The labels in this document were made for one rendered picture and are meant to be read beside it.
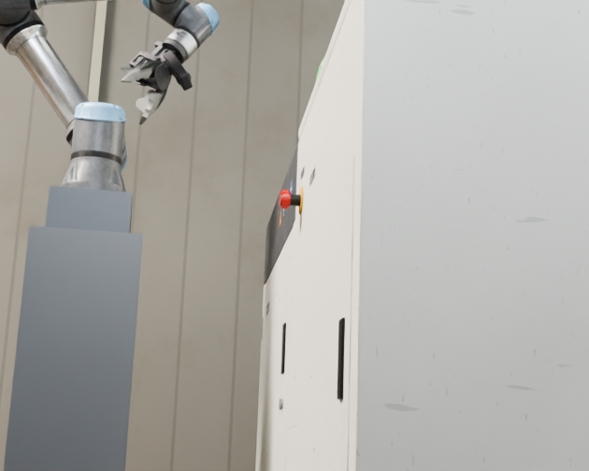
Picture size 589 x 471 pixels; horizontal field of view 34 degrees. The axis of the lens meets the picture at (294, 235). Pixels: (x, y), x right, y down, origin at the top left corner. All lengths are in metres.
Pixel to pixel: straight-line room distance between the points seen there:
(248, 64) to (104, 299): 2.25
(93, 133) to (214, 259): 1.73
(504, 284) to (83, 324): 1.10
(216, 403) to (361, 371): 2.70
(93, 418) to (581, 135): 1.19
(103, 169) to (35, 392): 0.52
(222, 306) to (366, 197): 2.71
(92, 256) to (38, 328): 0.19
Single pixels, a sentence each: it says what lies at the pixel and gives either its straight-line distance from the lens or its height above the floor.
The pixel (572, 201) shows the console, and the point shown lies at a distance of 1.23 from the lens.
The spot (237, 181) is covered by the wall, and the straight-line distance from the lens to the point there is 3.96.
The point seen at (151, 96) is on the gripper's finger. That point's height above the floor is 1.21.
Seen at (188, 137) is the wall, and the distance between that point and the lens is 4.00.
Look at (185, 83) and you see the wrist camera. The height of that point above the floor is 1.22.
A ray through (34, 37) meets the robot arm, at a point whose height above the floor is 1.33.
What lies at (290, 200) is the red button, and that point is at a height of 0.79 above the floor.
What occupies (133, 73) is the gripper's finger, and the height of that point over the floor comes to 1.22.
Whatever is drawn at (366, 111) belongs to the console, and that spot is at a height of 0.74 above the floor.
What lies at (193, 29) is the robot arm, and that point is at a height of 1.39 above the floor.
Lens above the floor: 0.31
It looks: 14 degrees up
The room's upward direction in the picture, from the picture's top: 2 degrees clockwise
